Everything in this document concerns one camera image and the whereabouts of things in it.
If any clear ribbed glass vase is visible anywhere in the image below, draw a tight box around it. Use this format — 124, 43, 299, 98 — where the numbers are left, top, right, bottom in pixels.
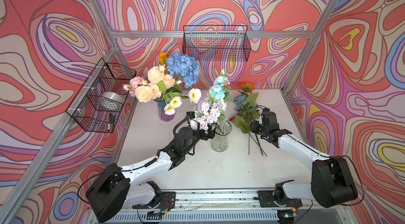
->
211, 121, 232, 152

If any lilac white mixed bouquet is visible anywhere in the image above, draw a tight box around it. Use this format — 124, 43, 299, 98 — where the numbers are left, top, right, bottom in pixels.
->
189, 98, 227, 131

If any blue purple glass vase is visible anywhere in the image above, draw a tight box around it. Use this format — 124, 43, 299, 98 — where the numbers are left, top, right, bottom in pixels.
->
157, 100, 176, 122

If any teal white bouquet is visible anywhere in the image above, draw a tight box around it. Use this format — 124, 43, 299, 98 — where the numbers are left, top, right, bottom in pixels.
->
233, 91, 267, 156

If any pale blue rose stem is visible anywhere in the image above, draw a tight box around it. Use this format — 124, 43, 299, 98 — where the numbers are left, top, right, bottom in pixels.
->
207, 69, 232, 102

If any white yellow-centred poppy stem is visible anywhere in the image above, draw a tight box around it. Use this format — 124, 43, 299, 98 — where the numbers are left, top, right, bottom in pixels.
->
163, 88, 202, 115

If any orange gerbera flower stem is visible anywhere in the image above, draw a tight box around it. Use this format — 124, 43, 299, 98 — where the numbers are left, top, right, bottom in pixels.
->
240, 82, 255, 95

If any peach rose flower stem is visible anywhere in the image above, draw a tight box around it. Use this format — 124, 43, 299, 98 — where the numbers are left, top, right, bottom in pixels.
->
129, 74, 178, 103

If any cream rose flower stem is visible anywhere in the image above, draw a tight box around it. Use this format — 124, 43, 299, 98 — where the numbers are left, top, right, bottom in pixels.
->
147, 65, 166, 84

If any blue hydrangea flower stem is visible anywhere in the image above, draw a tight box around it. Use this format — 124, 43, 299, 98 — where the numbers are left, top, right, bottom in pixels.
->
166, 52, 200, 89

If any orange poppy flower stem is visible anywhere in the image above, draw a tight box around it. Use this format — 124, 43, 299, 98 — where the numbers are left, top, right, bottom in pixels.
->
159, 52, 168, 66

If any pink rose flower stem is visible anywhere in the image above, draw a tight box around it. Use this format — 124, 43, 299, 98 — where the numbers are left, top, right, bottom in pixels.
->
122, 76, 148, 91

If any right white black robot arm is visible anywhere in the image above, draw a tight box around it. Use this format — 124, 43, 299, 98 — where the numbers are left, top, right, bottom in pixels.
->
250, 108, 358, 208

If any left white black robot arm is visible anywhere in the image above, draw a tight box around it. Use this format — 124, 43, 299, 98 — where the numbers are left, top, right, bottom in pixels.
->
85, 127, 215, 223

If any small black device in basket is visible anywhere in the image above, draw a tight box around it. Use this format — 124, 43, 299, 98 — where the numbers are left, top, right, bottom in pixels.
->
108, 113, 116, 125

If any white tape roll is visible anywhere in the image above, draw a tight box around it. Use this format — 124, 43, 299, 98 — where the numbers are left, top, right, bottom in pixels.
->
101, 91, 124, 105

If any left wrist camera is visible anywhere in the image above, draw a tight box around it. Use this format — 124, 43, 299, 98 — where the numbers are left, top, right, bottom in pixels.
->
186, 111, 197, 130

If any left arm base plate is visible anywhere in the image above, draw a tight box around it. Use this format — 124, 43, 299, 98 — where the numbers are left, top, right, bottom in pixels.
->
132, 191, 176, 210

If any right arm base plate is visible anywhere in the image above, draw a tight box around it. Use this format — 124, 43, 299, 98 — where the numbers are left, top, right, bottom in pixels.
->
254, 188, 303, 208

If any black wire basket back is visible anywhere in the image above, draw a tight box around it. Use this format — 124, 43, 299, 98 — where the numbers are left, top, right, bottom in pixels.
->
182, 24, 251, 62

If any black wire basket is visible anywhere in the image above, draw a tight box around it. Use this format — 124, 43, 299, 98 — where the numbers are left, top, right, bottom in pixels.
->
66, 59, 137, 133
182, 24, 251, 62

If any black wire basket left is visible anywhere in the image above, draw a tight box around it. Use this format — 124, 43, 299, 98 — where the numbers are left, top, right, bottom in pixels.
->
66, 59, 137, 133

